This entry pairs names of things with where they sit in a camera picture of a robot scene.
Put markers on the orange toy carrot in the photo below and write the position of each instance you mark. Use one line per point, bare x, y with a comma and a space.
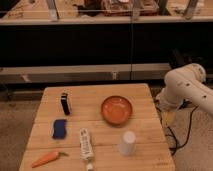
49, 157

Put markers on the white toothpaste tube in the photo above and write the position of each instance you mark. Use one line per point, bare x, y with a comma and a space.
86, 148

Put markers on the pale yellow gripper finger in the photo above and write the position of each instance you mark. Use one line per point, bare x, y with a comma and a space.
169, 117

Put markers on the orange bowl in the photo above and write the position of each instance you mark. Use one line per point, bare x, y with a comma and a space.
116, 110

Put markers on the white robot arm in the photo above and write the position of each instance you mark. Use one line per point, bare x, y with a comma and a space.
184, 83

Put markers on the black lighter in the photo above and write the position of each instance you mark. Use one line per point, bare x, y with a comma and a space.
65, 104

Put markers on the blue eraser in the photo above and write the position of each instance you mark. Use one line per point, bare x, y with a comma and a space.
59, 129

